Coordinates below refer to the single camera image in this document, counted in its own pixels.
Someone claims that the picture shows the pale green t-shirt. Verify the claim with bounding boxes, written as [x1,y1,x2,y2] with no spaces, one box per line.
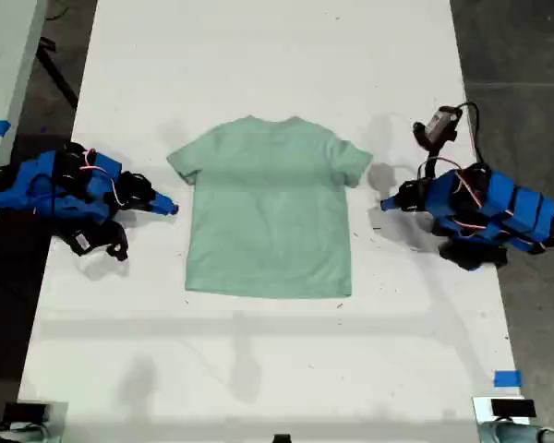
[165,114,375,300]

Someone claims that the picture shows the small black box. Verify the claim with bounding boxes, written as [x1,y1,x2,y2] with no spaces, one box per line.
[3,402,51,425]
[490,399,536,419]

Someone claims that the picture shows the grey black camera box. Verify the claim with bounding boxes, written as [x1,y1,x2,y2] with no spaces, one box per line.
[413,104,461,147]

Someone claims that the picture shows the thin dark cable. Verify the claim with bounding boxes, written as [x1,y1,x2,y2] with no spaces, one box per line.
[44,0,73,22]

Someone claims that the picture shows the silver metal plate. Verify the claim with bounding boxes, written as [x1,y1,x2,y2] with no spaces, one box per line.
[471,395,532,425]

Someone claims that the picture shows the black stand leg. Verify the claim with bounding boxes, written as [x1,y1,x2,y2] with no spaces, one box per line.
[35,37,80,111]

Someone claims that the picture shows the white side table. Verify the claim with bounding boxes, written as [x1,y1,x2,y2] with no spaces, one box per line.
[0,0,50,269]

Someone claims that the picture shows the black camera cable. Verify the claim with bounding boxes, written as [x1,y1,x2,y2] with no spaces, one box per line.
[454,101,488,167]
[27,173,75,241]

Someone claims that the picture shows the black camera stalk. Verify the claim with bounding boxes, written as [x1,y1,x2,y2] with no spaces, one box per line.
[415,131,458,181]
[96,216,124,239]

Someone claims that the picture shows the black camera box white label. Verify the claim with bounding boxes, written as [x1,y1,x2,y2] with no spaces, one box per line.
[66,225,130,263]

